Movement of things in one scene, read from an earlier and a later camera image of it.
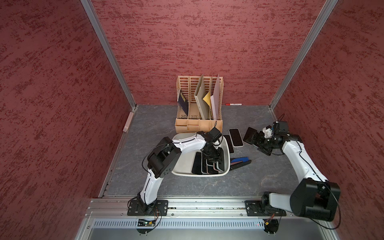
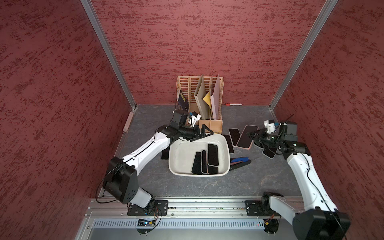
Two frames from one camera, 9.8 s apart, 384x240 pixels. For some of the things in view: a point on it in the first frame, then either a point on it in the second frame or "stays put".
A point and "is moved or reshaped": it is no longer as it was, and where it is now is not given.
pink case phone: (197, 168) stays put
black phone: (231, 149) stays put
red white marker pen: (233, 104) stays put
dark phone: (250, 132) is moved or reshaped
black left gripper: (217, 157) -> (197, 135)
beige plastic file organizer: (199, 104) stays put
